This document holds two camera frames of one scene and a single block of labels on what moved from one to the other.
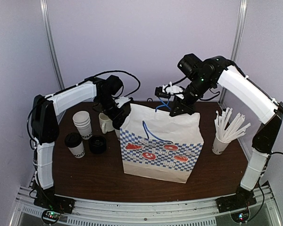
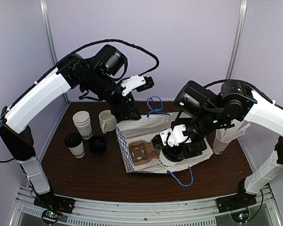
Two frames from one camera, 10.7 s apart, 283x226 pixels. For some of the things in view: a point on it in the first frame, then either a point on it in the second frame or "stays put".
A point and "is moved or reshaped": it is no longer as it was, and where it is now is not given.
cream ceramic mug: x=106 y=123 stays put
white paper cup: x=79 y=151 stays put
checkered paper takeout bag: x=155 y=143 is moved or reshaped
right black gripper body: x=191 y=104 -> x=193 y=150
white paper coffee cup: x=118 y=133 -> x=164 y=162
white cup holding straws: x=219 y=146 stays put
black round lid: x=97 y=144 stays put
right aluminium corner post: x=239 y=29 stays put
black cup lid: x=72 y=139 stays put
